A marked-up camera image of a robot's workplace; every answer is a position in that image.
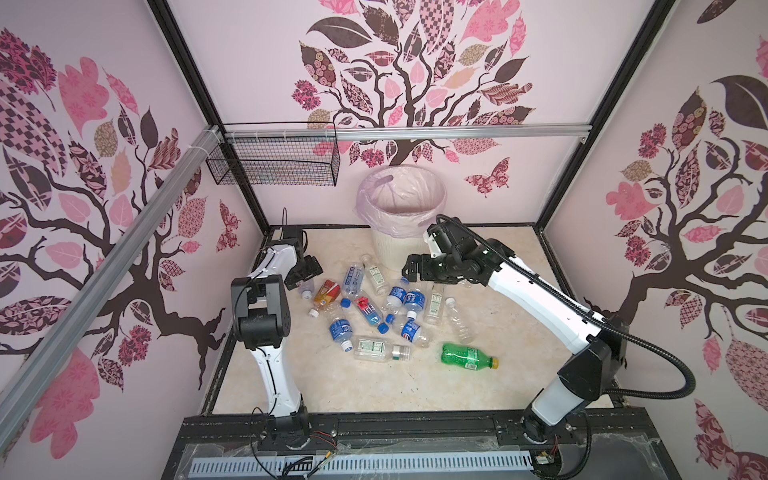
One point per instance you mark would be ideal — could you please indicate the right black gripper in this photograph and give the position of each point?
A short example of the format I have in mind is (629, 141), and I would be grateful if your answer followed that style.
(421, 261)

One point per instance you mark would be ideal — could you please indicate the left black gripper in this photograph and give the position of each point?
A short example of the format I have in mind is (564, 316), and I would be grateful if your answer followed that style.
(311, 269)

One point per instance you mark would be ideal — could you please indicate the clear unlabelled bottle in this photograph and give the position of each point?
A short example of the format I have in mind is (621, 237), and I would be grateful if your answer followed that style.
(307, 289)

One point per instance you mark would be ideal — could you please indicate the red yellow label bottle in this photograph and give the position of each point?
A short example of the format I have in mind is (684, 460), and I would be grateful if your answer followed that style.
(327, 294)

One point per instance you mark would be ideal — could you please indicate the green label clear bottle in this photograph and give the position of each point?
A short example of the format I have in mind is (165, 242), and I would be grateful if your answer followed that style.
(375, 275)
(434, 305)
(379, 350)

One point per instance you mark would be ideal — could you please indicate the clear bottle white cap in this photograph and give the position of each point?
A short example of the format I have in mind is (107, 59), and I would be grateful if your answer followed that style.
(458, 322)

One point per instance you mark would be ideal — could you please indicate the green soda bottle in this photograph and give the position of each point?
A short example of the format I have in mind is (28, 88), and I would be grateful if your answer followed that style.
(467, 357)

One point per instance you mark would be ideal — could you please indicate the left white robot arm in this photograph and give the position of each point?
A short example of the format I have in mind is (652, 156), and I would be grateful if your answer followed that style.
(262, 322)

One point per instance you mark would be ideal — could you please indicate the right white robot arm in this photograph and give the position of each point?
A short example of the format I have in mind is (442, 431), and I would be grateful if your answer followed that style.
(597, 350)

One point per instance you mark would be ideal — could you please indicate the white ribbed trash bin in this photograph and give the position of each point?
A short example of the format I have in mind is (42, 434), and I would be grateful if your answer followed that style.
(393, 252)

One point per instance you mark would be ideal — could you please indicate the soda water blue label bottle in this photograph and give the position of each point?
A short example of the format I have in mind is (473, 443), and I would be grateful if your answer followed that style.
(353, 280)

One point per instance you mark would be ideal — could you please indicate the Pocari Sweat blue label bottle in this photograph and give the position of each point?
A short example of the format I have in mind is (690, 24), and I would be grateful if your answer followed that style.
(339, 327)

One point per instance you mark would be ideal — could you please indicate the Fiji red flower bottle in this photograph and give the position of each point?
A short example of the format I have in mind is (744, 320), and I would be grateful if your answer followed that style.
(368, 309)

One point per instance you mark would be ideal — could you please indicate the blue label white cap bottle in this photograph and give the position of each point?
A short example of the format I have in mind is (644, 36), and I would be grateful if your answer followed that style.
(414, 303)

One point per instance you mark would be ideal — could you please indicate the Pepsi blue label bottle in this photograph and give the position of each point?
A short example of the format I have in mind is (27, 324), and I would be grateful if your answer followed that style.
(410, 330)

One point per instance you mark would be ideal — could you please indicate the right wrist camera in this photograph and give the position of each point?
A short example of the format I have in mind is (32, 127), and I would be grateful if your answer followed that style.
(448, 236)

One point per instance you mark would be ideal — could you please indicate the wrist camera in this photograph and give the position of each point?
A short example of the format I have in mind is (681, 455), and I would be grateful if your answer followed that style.
(294, 232)
(448, 236)

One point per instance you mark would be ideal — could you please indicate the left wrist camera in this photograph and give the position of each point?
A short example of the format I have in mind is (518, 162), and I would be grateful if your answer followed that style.
(294, 232)

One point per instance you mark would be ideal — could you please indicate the black wire mesh basket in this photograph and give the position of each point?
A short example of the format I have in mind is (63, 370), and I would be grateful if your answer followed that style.
(277, 153)

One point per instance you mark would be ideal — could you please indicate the back aluminium frame rail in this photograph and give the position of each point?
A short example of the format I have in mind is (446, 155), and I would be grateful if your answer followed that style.
(418, 133)

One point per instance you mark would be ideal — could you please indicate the white slotted cable duct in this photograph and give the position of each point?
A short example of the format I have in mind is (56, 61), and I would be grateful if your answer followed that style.
(355, 465)

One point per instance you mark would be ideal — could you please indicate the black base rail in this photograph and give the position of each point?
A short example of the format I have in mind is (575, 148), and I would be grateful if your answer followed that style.
(504, 426)

